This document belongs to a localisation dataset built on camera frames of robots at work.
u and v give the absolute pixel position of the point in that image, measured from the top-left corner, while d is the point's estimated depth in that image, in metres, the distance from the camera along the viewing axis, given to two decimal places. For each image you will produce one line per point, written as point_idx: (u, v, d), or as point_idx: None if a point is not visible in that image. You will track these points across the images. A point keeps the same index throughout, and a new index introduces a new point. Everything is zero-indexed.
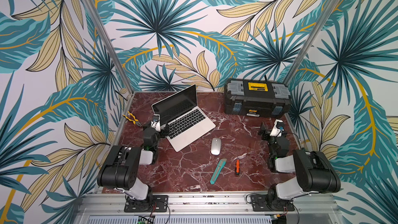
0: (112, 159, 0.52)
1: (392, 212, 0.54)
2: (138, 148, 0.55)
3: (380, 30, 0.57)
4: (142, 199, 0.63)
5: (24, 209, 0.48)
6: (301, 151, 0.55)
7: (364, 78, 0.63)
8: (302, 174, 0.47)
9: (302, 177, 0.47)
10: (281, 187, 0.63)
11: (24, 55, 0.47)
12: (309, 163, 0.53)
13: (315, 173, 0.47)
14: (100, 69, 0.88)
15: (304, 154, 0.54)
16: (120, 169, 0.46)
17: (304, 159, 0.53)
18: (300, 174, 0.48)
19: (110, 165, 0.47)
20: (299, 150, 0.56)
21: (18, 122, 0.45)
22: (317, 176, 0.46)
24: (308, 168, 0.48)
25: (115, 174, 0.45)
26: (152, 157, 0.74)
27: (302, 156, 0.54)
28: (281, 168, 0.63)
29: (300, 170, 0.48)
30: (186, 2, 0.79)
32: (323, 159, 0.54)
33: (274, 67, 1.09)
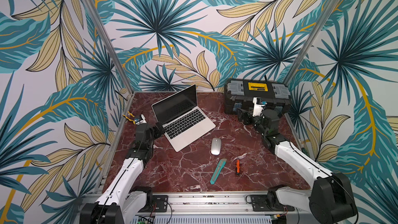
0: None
1: (392, 212, 0.54)
2: (113, 213, 0.39)
3: (380, 30, 0.57)
4: (141, 207, 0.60)
5: (24, 209, 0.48)
6: (325, 185, 0.42)
7: (364, 77, 0.63)
8: (321, 208, 0.43)
9: (320, 209, 0.43)
10: (282, 193, 0.62)
11: (24, 55, 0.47)
12: (331, 200, 0.41)
13: (338, 213, 0.41)
14: (100, 69, 0.88)
15: (328, 189, 0.41)
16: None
17: (327, 195, 0.41)
18: (315, 204, 0.44)
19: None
20: (320, 180, 0.43)
21: (18, 122, 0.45)
22: (338, 215, 0.41)
24: (330, 209, 0.40)
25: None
26: (138, 167, 0.56)
27: (325, 191, 0.41)
28: (284, 158, 0.55)
29: (318, 202, 0.43)
30: (186, 2, 0.79)
32: (347, 188, 0.42)
33: (274, 67, 1.09)
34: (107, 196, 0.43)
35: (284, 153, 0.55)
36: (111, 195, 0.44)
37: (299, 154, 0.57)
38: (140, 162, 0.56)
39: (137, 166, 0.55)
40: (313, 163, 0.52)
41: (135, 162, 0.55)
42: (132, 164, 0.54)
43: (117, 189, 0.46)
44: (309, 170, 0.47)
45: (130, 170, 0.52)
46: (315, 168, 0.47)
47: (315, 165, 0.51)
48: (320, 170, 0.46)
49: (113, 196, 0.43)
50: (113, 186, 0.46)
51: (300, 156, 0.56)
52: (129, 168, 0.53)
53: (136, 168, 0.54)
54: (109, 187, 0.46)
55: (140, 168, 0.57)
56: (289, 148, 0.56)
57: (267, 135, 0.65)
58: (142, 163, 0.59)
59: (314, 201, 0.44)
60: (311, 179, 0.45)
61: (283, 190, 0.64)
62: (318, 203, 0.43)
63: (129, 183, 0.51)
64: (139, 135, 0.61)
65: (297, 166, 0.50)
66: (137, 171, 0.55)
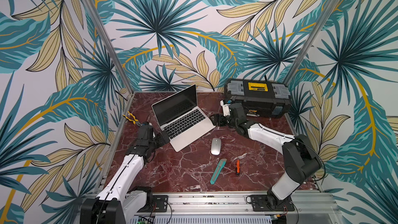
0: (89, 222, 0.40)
1: (392, 212, 0.54)
2: (113, 208, 0.39)
3: (380, 30, 0.57)
4: (141, 205, 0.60)
5: (24, 209, 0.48)
6: (290, 148, 0.51)
7: (364, 78, 0.63)
8: (293, 169, 0.46)
9: (293, 170, 0.46)
10: (278, 190, 0.62)
11: (24, 55, 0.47)
12: (299, 158, 0.50)
13: (307, 169, 0.47)
14: (100, 69, 0.88)
15: (294, 150, 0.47)
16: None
17: (295, 155, 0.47)
18: (289, 168, 0.47)
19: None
20: (286, 144, 0.50)
21: (18, 122, 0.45)
22: (308, 170, 0.47)
24: (300, 166, 0.46)
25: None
26: (139, 163, 0.56)
27: (292, 152, 0.47)
28: (256, 138, 0.58)
29: (290, 165, 0.46)
30: (186, 2, 0.79)
32: (309, 145, 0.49)
33: (274, 67, 1.09)
34: (107, 192, 0.43)
35: (255, 134, 0.60)
36: (112, 190, 0.44)
37: (267, 130, 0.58)
38: (140, 156, 0.57)
39: (137, 163, 0.55)
40: (279, 132, 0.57)
41: (136, 158, 0.55)
42: (131, 160, 0.54)
43: (117, 185, 0.46)
44: (277, 139, 0.53)
45: (130, 166, 0.52)
46: (282, 137, 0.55)
47: (280, 134, 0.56)
48: (285, 137, 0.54)
49: (113, 192, 0.43)
50: (114, 182, 0.46)
51: (268, 130, 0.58)
52: (129, 164, 0.53)
53: (136, 165, 0.55)
54: (109, 183, 0.46)
55: (140, 165, 0.57)
56: (258, 127, 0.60)
57: (238, 122, 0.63)
58: (143, 159, 0.59)
59: (287, 166, 0.47)
60: (280, 146, 0.50)
61: (276, 184, 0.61)
62: (290, 165, 0.46)
63: (130, 180, 0.51)
64: (142, 134, 0.64)
65: (267, 140, 0.55)
66: (137, 168, 0.55)
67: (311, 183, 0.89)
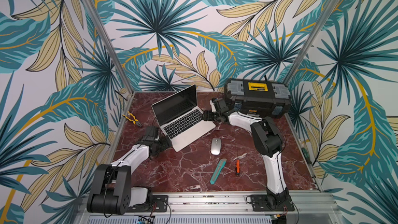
0: (99, 186, 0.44)
1: (392, 212, 0.54)
2: (124, 171, 0.44)
3: (380, 30, 0.57)
4: (142, 201, 0.62)
5: (24, 209, 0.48)
6: (256, 126, 0.62)
7: (364, 78, 0.63)
8: (259, 145, 0.57)
9: (259, 146, 0.57)
10: (271, 183, 0.64)
11: (24, 55, 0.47)
12: (264, 135, 0.62)
13: (270, 144, 0.58)
14: (100, 69, 0.88)
15: (259, 128, 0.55)
16: (111, 200, 0.42)
17: (260, 132, 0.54)
18: (257, 144, 0.57)
19: (98, 194, 0.42)
20: (254, 123, 0.61)
21: (18, 122, 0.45)
22: (270, 145, 0.58)
24: (264, 141, 0.59)
25: (108, 207, 0.41)
26: (146, 154, 0.62)
27: (258, 130, 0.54)
28: (233, 123, 0.68)
29: (257, 142, 0.57)
30: (186, 2, 0.78)
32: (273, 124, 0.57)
33: (274, 67, 1.09)
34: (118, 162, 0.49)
35: (234, 120, 0.70)
36: (122, 162, 0.49)
37: (242, 114, 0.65)
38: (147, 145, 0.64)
39: (144, 149, 0.61)
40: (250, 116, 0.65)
41: (143, 146, 0.61)
42: (140, 146, 0.60)
43: (128, 159, 0.51)
44: (249, 121, 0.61)
45: (139, 149, 0.59)
46: (253, 118, 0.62)
47: (252, 117, 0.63)
48: (255, 119, 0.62)
49: (124, 162, 0.49)
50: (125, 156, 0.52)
51: (244, 115, 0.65)
52: (138, 148, 0.59)
53: (143, 152, 0.60)
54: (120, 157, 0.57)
55: (146, 155, 0.62)
56: (237, 113, 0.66)
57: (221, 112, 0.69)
58: (148, 151, 0.65)
59: (256, 142, 0.57)
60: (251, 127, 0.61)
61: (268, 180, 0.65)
62: (258, 141, 0.57)
63: (137, 160, 0.56)
64: (148, 131, 0.72)
65: (242, 124, 0.64)
66: (144, 154, 0.61)
67: (311, 183, 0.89)
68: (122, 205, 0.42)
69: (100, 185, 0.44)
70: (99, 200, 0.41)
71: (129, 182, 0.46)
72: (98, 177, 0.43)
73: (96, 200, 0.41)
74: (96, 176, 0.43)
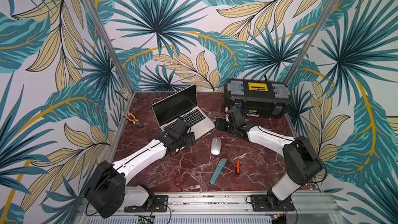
0: (95, 183, 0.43)
1: (393, 212, 0.54)
2: (117, 182, 0.40)
3: (380, 30, 0.57)
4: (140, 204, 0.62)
5: (24, 209, 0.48)
6: (291, 150, 0.51)
7: (364, 77, 0.63)
8: (295, 172, 0.46)
9: (295, 173, 0.46)
10: (278, 190, 0.62)
11: (24, 55, 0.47)
12: (300, 160, 0.50)
13: (309, 171, 0.47)
14: (100, 69, 0.88)
15: (295, 152, 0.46)
16: (99, 199, 0.42)
17: (296, 157, 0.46)
18: (290, 170, 0.47)
19: (91, 188, 0.42)
20: (286, 146, 0.49)
21: (17, 122, 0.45)
22: (309, 172, 0.47)
24: (301, 168, 0.46)
25: (95, 205, 0.41)
26: (159, 156, 0.56)
27: (293, 155, 0.47)
28: (255, 141, 0.58)
29: (292, 168, 0.46)
30: (186, 2, 0.79)
32: (309, 147, 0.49)
33: (274, 67, 1.09)
34: (121, 164, 0.45)
35: (255, 137, 0.60)
36: (125, 164, 0.46)
37: (267, 132, 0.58)
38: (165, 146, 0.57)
39: (159, 150, 0.55)
40: (278, 135, 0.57)
41: (159, 146, 0.55)
42: (157, 146, 0.55)
43: (132, 163, 0.47)
44: (278, 142, 0.53)
45: (152, 151, 0.53)
46: (282, 139, 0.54)
47: (281, 136, 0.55)
48: (285, 139, 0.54)
49: (126, 167, 0.45)
50: (131, 158, 0.48)
51: (269, 134, 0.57)
52: (152, 149, 0.54)
53: (157, 153, 0.55)
54: (128, 156, 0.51)
55: (161, 154, 0.57)
56: (258, 130, 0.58)
57: (237, 126, 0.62)
58: (166, 150, 0.59)
59: (288, 168, 0.47)
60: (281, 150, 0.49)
61: (276, 186, 0.62)
62: (292, 167, 0.46)
63: (145, 163, 0.51)
64: (177, 125, 0.65)
65: (267, 143, 0.54)
66: (157, 156, 0.56)
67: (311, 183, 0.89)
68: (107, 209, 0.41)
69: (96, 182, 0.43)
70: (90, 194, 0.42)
71: (122, 190, 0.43)
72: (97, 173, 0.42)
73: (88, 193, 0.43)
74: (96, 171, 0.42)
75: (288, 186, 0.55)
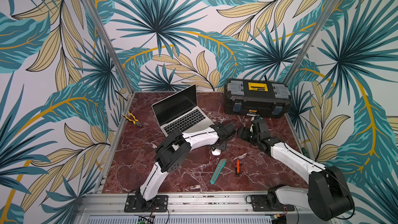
0: (167, 144, 0.54)
1: (392, 212, 0.54)
2: (186, 148, 0.51)
3: (380, 30, 0.57)
4: (146, 197, 0.63)
5: (24, 209, 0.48)
6: (319, 179, 0.43)
7: (364, 77, 0.63)
8: (318, 204, 0.44)
9: (317, 205, 0.44)
10: (284, 196, 0.61)
11: (24, 55, 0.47)
12: (328, 193, 0.42)
13: (335, 206, 0.42)
14: (100, 69, 0.88)
15: (323, 183, 0.42)
16: (166, 157, 0.53)
17: (323, 188, 0.42)
18: (312, 200, 0.45)
19: (163, 148, 0.54)
20: (314, 173, 0.45)
21: (17, 122, 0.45)
22: (336, 208, 0.42)
24: (328, 202, 0.41)
25: (162, 161, 0.53)
26: (212, 140, 0.65)
27: (320, 185, 0.42)
28: (280, 158, 0.56)
29: (315, 198, 0.44)
30: (186, 2, 0.79)
32: (342, 181, 0.44)
33: (274, 67, 1.09)
34: (187, 136, 0.56)
35: (279, 154, 0.56)
36: (190, 137, 0.56)
37: (293, 153, 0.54)
38: (217, 136, 0.65)
39: (214, 136, 0.64)
40: (307, 159, 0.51)
41: (213, 133, 0.65)
42: (213, 132, 0.65)
43: (195, 138, 0.57)
44: (304, 165, 0.49)
45: (209, 135, 0.63)
46: (310, 164, 0.48)
47: (310, 161, 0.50)
48: (314, 166, 0.48)
49: (190, 139, 0.56)
50: (195, 134, 0.59)
51: (296, 155, 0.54)
52: (209, 132, 0.64)
53: (211, 138, 0.63)
54: (193, 132, 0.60)
55: (213, 141, 0.66)
56: (284, 148, 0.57)
57: (260, 138, 0.68)
58: (216, 139, 0.66)
59: (311, 197, 0.45)
60: (307, 175, 0.46)
61: (282, 188, 0.65)
62: (315, 198, 0.44)
63: (202, 142, 0.61)
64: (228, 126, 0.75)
65: (291, 164, 0.52)
66: (211, 140, 0.64)
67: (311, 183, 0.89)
68: (169, 167, 0.51)
69: (168, 142, 0.54)
70: (162, 151, 0.54)
71: (186, 155, 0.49)
72: (171, 135, 0.55)
73: (160, 151, 0.55)
74: (170, 133, 0.55)
75: (297, 199, 0.54)
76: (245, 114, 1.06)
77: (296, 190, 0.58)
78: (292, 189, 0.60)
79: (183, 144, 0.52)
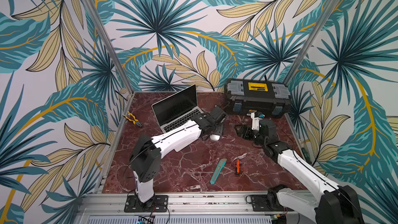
0: (138, 152, 0.47)
1: (392, 212, 0.54)
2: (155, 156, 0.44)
3: (380, 30, 0.57)
4: (141, 201, 0.63)
5: (24, 209, 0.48)
6: (332, 200, 0.41)
7: (364, 77, 0.63)
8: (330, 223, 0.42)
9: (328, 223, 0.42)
10: (285, 199, 0.61)
11: (24, 55, 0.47)
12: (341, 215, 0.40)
13: None
14: (100, 68, 0.88)
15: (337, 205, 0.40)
16: (139, 167, 0.47)
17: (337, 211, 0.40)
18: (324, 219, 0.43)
19: (135, 156, 0.48)
20: (327, 195, 0.42)
21: (17, 122, 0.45)
22: None
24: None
25: (137, 170, 0.47)
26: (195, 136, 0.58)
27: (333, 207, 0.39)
28: (288, 169, 0.54)
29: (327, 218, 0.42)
30: (185, 2, 0.79)
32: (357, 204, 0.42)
33: (274, 67, 1.09)
34: (159, 139, 0.49)
35: (287, 164, 0.54)
36: (162, 140, 0.49)
37: (303, 165, 0.52)
38: (200, 129, 0.57)
39: (194, 131, 0.55)
40: (319, 174, 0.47)
41: (196, 128, 0.56)
42: (193, 127, 0.56)
43: (168, 139, 0.50)
44: (315, 182, 0.46)
45: (186, 131, 0.54)
46: (323, 182, 0.45)
47: (322, 178, 0.47)
48: (326, 184, 0.45)
49: (163, 142, 0.48)
50: (169, 134, 0.51)
51: (307, 168, 0.51)
52: (187, 129, 0.55)
53: (192, 134, 0.55)
54: (166, 133, 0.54)
55: (196, 136, 0.58)
56: (293, 158, 0.55)
57: (267, 142, 0.64)
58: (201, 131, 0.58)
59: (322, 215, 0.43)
60: (317, 193, 0.45)
61: (285, 193, 0.63)
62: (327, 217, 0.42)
63: (181, 142, 0.54)
64: (215, 113, 0.64)
65: (300, 177, 0.50)
66: (193, 137, 0.57)
67: None
68: (144, 177, 0.47)
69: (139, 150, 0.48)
70: (134, 160, 0.49)
71: (159, 162, 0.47)
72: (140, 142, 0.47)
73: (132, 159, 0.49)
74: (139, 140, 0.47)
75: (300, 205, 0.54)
76: (245, 114, 1.06)
77: (300, 197, 0.56)
78: (295, 196, 0.58)
79: (151, 151, 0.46)
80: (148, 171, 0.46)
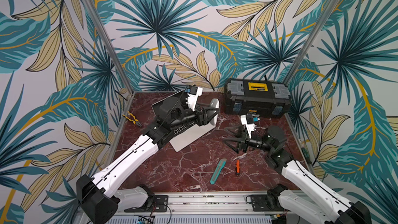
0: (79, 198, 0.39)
1: (393, 212, 0.54)
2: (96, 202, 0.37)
3: (380, 30, 0.57)
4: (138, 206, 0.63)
5: (24, 209, 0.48)
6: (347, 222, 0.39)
7: (364, 77, 0.63)
8: None
9: None
10: (288, 205, 0.61)
11: (24, 55, 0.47)
12: None
13: None
14: (100, 69, 0.88)
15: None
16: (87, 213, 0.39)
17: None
18: None
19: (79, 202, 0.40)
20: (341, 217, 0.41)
21: (17, 122, 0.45)
22: None
24: None
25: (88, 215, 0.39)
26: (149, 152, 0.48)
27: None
28: (294, 182, 0.52)
29: None
30: (186, 2, 0.79)
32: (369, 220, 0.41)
33: (274, 67, 1.09)
34: (102, 176, 0.41)
35: (293, 177, 0.52)
36: (108, 174, 0.41)
37: (311, 179, 0.50)
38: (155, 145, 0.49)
39: (144, 151, 0.46)
40: (328, 190, 0.46)
41: (148, 145, 0.47)
42: (145, 145, 0.47)
43: (114, 173, 0.42)
44: (327, 200, 0.44)
45: (136, 155, 0.45)
46: (335, 200, 0.44)
47: (333, 194, 0.45)
48: (339, 201, 0.43)
49: (108, 178, 0.41)
50: (115, 165, 0.43)
51: (314, 182, 0.49)
52: (136, 151, 0.46)
53: (144, 153, 0.47)
54: (110, 165, 0.43)
55: (154, 151, 0.50)
56: (299, 171, 0.52)
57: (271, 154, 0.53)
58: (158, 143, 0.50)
59: None
60: (329, 212, 0.44)
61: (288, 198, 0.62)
62: None
63: (133, 167, 0.46)
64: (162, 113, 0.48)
65: (309, 192, 0.48)
66: (145, 156, 0.48)
67: None
68: (99, 222, 0.41)
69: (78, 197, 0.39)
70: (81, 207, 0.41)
71: (107, 204, 0.40)
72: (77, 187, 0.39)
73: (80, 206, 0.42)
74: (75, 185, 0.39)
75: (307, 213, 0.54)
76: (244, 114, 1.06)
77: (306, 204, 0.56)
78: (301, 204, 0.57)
79: (93, 195, 0.38)
80: (99, 216, 0.40)
